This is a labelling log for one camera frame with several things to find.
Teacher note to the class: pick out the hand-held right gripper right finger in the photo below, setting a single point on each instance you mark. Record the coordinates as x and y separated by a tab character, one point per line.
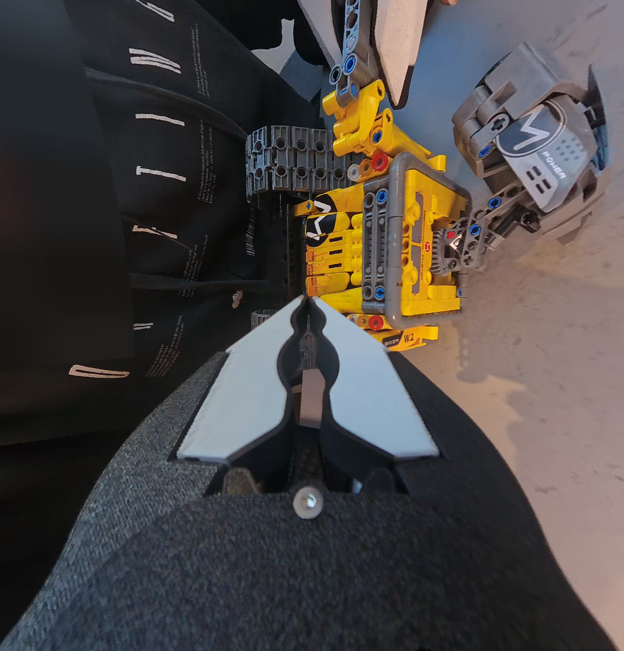
383	407

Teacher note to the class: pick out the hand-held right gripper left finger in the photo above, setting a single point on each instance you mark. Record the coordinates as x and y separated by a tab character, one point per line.
230	407

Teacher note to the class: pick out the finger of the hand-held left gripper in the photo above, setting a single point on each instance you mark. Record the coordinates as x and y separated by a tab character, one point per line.
319	15
401	35

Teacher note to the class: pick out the yellow tracked brick robot model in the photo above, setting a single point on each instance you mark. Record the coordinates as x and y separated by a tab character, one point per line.
408	239

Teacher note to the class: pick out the grey robot model head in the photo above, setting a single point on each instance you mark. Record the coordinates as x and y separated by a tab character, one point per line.
541	147

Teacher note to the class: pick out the person in black hoodie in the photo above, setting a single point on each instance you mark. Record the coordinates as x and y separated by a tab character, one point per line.
139	203

